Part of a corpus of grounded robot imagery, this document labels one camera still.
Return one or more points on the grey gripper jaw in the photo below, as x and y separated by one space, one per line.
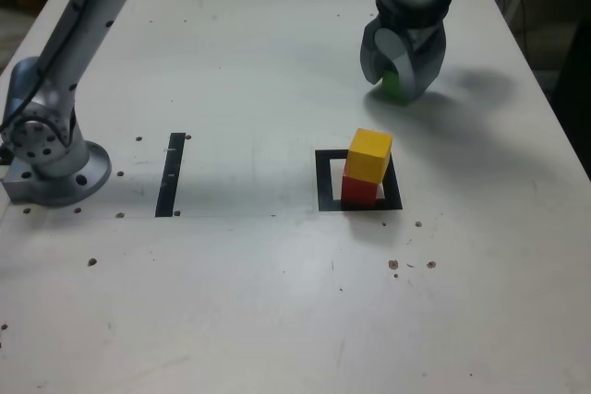
425 66
368 57

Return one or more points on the green cube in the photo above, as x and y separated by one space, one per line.
391 85

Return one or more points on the yellow cube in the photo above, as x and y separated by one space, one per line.
367 154

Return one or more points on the red cube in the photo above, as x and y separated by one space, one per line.
358 193

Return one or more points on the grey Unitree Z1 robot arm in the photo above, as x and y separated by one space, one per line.
46 158

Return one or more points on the black tape square outline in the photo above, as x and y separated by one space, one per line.
323 182

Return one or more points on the black tape strip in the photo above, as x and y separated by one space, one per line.
168 182

